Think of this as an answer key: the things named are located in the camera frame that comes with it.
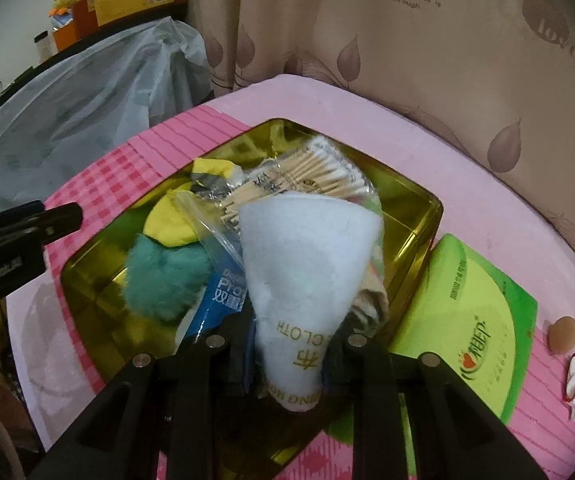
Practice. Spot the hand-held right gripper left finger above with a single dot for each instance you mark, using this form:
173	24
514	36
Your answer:
207	375

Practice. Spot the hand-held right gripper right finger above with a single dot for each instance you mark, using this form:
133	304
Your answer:
362	375

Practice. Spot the teal fluffy pompom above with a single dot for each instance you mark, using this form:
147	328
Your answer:
167	280

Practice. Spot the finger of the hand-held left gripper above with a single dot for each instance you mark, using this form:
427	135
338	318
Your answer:
52	222
7	270

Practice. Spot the clear cotton swab bag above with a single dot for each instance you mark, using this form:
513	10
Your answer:
297	170

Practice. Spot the yellow round sponge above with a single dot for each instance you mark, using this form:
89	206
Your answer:
167	220

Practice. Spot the green tin lid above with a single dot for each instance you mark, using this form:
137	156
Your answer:
467	320

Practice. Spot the patterned beige cloth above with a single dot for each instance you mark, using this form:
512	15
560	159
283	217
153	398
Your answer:
370	305

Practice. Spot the pink bed sheet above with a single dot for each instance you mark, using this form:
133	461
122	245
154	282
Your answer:
417	130

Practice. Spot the gold metal tin box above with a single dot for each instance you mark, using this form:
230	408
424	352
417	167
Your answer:
407	210

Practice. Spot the brown round puff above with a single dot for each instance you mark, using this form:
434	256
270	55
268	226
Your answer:
565	334

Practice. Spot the white cloth packet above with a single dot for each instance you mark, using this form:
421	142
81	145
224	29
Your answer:
302	260

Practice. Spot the blue plastic packet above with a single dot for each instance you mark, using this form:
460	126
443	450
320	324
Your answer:
217	300

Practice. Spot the grey plastic bag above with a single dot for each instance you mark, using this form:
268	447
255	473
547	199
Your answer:
82	105

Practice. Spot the white bottle black cap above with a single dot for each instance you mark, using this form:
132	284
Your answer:
44	47

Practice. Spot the orange cardboard box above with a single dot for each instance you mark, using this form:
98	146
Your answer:
127	5

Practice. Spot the beige leaf print curtain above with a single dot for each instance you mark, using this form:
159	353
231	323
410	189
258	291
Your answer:
417	35

